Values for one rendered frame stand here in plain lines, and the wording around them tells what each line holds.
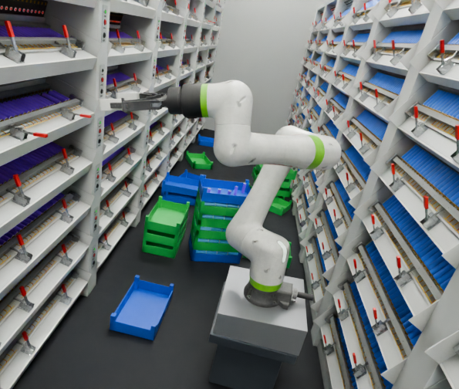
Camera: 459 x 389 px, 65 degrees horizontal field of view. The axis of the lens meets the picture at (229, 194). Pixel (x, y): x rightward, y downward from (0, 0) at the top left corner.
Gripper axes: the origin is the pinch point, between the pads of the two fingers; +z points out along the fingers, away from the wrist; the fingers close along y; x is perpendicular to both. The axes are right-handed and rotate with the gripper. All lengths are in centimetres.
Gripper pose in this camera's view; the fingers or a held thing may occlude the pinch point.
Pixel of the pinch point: (113, 101)
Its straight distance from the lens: 112.6
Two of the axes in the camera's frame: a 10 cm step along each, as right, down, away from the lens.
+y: 0.9, -3.9, 9.2
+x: -0.2, -9.2, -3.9
